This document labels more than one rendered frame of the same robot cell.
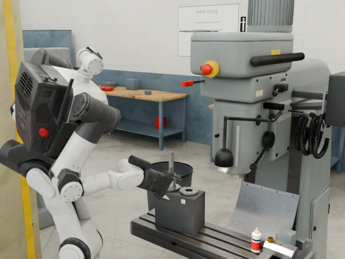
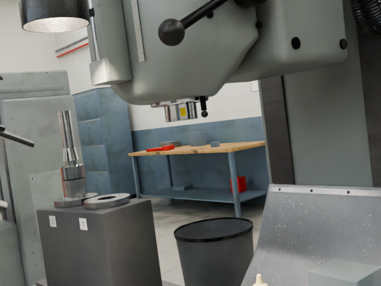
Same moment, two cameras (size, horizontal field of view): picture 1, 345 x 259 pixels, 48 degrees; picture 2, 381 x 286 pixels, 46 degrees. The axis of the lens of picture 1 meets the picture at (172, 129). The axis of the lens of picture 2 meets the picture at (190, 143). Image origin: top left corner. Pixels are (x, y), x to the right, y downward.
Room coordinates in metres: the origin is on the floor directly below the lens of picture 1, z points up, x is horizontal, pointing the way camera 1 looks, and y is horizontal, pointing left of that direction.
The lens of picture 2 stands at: (0.94, -0.42, 1.28)
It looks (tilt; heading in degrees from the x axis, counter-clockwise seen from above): 3 degrees down; 11
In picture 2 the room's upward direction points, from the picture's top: 7 degrees counter-clockwise
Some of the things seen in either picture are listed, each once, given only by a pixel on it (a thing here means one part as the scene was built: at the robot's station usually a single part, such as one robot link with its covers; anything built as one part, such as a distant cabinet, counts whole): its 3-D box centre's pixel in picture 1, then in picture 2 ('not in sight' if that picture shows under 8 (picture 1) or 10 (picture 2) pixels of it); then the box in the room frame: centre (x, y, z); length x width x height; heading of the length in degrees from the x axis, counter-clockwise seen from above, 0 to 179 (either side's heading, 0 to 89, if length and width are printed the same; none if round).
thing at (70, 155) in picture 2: (171, 163); (67, 138); (1.80, 0.01, 1.27); 0.03 x 0.03 x 0.11
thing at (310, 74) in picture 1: (287, 79); not in sight; (1.99, -0.59, 1.66); 0.80 x 0.23 x 0.20; 142
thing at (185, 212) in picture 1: (179, 207); (97, 246); (1.78, -0.04, 1.05); 0.22 x 0.12 x 0.20; 61
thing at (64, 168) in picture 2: not in sight; (72, 167); (1.80, 0.01, 1.21); 0.05 x 0.05 x 0.01
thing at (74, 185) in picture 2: (171, 181); (73, 183); (1.80, 0.01, 1.18); 0.05 x 0.05 x 0.06
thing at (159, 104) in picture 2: not in sight; (179, 101); (1.60, -0.28, 1.31); 0.09 x 0.09 x 0.01
